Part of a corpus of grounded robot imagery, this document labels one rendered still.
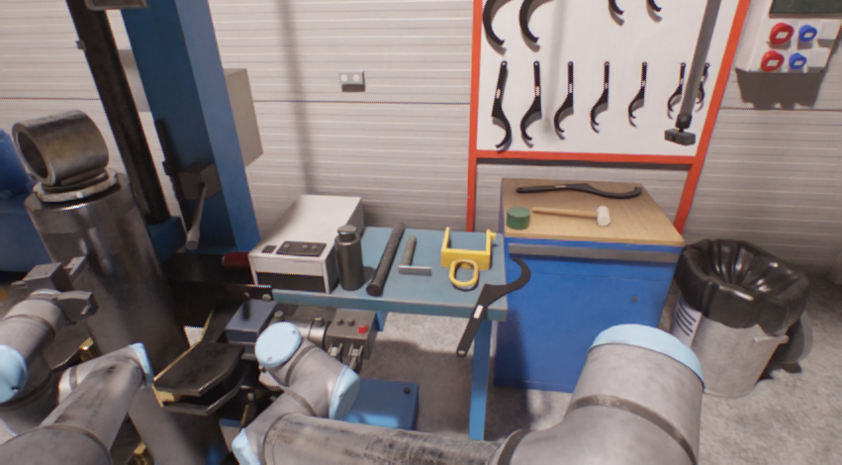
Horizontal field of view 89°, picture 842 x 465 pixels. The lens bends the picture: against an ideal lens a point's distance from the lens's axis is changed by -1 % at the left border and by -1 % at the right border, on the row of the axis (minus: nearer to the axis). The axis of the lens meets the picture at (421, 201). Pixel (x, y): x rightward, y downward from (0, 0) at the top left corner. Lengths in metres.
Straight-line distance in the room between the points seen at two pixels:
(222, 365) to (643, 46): 2.61
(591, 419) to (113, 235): 1.10
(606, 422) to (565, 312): 1.71
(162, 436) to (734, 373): 2.43
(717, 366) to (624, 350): 2.16
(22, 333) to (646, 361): 0.98
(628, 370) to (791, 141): 3.08
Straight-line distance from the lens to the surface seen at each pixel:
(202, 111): 1.50
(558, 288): 2.05
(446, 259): 1.41
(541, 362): 2.36
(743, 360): 2.64
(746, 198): 3.55
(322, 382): 0.87
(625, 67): 2.91
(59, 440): 0.58
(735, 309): 2.40
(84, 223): 1.24
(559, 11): 2.79
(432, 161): 3.02
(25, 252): 4.04
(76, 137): 1.23
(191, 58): 1.48
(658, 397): 0.48
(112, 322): 1.38
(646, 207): 2.25
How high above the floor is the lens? 1.90
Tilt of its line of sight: 27 degrees down
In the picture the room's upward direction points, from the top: 1 degrees counter-clockwise
